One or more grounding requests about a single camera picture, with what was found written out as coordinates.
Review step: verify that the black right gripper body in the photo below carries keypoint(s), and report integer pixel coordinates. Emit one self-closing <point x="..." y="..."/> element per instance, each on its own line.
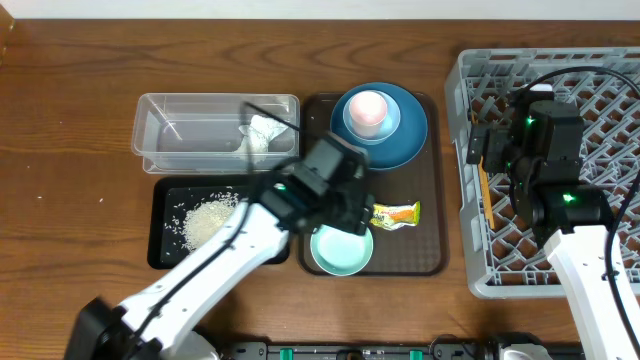
<point x="505" y="154"/>

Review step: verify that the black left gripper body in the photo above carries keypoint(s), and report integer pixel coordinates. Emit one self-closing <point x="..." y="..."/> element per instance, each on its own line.
<point x="337" y="214"/>

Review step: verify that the wooden chopstick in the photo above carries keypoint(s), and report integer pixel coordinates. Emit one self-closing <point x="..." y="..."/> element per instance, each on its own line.
<point x="483" y="179"/>

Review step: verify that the yellow snack wrapper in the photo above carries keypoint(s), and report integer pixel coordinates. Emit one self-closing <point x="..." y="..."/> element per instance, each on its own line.
<point x="394" y="217"/>

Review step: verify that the pink plastic cup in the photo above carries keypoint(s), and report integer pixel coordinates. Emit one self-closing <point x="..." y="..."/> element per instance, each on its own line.
<point x="368" y="110"/>

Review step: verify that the white napkin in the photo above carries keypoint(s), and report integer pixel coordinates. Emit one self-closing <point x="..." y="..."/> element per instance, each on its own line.
<point x="258" y="134"/>

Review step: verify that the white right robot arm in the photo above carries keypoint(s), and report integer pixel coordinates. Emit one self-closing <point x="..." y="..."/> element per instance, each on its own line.
<point x="574" y="226"/>

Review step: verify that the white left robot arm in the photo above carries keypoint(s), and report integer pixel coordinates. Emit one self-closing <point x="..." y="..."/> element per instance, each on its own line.
<point x="158" y="322"/>

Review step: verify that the grey dishwasher rack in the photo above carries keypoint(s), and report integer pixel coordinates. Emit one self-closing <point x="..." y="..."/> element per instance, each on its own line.
<point x="505" y="262"/>

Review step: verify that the mint green bowl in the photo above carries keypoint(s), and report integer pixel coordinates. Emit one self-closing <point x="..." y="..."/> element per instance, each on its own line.
<point x="341" y="253"/>

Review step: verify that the dark blue plate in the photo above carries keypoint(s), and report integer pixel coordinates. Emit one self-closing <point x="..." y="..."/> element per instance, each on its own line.
<point x="404" y="143"/>

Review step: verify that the brown serving tray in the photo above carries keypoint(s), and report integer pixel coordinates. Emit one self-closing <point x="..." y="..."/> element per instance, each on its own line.
<point x="421" y="250"/>

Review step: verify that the light blue small bowl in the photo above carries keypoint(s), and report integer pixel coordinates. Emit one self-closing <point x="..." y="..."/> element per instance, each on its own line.
<point x="389" y="126"/>

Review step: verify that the pile of white rice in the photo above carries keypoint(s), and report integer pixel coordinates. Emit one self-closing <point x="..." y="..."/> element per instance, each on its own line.
<point x="197" y="218"/>

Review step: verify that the black plastic tray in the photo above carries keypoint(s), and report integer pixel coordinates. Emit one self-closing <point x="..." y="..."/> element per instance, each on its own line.
<point x="162" y="254"/>

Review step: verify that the clear plastic bin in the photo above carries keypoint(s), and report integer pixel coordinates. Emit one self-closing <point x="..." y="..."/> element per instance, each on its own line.
<point x="198" y="133"/>

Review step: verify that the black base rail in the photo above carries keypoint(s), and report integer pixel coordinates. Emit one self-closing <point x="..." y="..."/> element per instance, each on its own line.
<point x="445" y="346"/>

